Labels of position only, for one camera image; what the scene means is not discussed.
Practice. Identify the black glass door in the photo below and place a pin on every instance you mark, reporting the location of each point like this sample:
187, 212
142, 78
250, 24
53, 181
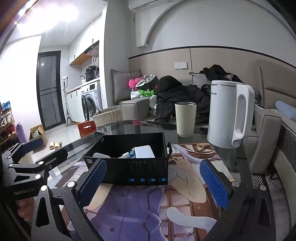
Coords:
49, 94

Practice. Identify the light blue pillow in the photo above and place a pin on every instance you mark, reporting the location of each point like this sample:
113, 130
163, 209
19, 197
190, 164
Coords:
287, 110

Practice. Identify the black cardboard box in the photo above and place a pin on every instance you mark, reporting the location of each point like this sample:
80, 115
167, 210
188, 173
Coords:
146, 170

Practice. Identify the pink plush toy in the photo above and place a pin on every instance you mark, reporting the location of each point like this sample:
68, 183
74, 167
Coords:
133, 82

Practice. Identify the white washing machine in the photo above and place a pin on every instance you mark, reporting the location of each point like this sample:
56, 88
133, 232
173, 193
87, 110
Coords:
91, 99

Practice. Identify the red gift box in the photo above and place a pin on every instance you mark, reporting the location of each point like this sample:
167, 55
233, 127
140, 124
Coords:
86, 128

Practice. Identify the grey black helmet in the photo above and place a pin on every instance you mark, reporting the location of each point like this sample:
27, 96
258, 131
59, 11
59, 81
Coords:
148, 82

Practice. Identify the cream tumbler cup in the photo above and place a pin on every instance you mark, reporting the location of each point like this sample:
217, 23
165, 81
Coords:
185, 118

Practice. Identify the black microwave oven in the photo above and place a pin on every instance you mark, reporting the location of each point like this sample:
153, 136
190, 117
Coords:
92, 72

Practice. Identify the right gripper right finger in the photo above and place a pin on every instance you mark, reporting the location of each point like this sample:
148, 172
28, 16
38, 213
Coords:
247, 212

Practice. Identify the grey cushion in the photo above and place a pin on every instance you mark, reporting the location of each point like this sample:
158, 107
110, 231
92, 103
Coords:
121, 90

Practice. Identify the wicker basket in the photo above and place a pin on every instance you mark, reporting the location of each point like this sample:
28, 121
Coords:
108, 116

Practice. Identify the white electric kettle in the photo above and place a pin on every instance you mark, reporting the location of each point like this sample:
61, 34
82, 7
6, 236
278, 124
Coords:
231, 113

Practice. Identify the person's left hand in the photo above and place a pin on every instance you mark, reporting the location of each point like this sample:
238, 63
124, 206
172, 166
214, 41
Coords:
26, 208

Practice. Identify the pair of slippers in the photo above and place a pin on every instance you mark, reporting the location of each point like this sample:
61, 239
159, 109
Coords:
55, 145

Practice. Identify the white wall charger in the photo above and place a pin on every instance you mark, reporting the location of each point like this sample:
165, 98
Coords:
101, 156

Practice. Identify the shoe rack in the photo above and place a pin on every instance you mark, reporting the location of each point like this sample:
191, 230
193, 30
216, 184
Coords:
9, 136

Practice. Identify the white air conditioner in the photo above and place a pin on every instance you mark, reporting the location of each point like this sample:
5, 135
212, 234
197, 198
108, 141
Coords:
141, 5

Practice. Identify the black jacket pile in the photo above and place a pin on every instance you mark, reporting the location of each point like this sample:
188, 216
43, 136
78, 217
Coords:
170, 91

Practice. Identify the purple yoga mat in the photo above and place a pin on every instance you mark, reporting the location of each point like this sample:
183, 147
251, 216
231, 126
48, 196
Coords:
20, 133

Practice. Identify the blue small bottle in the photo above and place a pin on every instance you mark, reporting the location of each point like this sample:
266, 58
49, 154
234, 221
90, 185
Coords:
130, 154

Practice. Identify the cardboard box on floor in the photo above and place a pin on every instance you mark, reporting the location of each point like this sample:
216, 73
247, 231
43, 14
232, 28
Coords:
38, 133

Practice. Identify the anime printed desk mat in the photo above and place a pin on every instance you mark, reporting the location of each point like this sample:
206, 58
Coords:
184, 209

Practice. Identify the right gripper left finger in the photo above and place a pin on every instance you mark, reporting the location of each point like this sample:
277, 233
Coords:
48, 222

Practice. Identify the white wall switch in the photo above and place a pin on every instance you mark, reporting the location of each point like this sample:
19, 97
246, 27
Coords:
181, 66

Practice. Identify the white power bank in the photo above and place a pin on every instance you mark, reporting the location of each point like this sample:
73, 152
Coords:
144, 152

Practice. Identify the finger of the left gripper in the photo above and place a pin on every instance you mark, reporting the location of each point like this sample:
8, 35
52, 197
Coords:
48, 163
18, 151

